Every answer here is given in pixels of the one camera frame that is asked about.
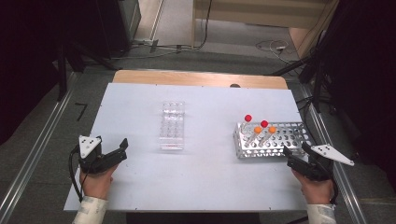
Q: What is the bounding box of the left hand-held gripper cable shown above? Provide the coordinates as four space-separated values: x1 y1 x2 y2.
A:
68 146 85 203

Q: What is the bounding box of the person's right hand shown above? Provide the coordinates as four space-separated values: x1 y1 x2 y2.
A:
291 170 334 205

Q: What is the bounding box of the black metal stand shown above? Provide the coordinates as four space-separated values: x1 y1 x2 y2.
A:
55 40 120 102
270 40 344 113

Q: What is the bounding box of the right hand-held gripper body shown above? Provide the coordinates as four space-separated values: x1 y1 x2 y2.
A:
288 144 355 182

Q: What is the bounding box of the white floor cable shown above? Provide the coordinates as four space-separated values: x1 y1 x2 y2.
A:
255 39 292 63

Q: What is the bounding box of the grey power strip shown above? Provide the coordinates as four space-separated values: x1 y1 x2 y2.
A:
132 37 160 54

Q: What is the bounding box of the black floor cable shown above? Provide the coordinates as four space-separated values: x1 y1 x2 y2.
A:
162 0 214 52

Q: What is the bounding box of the aluminium floor rail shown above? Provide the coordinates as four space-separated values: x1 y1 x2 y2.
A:
297 82 368 224
0 71 78 224

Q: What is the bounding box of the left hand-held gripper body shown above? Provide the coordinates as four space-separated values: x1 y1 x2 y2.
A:
78 135 113 175

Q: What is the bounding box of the person's left hand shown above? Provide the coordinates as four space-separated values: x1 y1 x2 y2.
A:
78 165 118 200

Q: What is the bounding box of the orange-capped test tube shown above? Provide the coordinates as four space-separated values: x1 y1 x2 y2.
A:
246 125 262 147
259 125 277 147

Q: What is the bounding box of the perforated metal tube rack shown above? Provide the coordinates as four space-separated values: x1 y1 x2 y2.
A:
233 121 313 159

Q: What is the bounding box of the dark curtain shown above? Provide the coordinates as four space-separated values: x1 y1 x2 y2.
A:
0 0 97 146
323 0 396 188

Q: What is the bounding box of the clear plastic tube rack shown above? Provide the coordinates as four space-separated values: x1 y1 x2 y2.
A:
159 100 186 151

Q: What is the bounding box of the wooden table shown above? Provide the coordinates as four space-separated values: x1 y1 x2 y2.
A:
112 69 289 91

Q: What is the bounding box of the red-capped test tube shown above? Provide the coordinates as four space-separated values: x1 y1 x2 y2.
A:
241 114 253 134
251 119 269 141

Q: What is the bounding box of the dark cabinet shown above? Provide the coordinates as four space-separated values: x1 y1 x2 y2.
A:
92 0 142 60

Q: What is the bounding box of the right hand-held gripper cable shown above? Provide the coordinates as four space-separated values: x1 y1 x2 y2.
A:
330 176 340 205

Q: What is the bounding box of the light wooden furniture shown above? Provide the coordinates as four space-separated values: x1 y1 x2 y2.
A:
191 0 340 59

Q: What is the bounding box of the hand-held gripper cable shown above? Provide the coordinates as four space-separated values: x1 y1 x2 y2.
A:
330 176 340 205
68 146 85 203

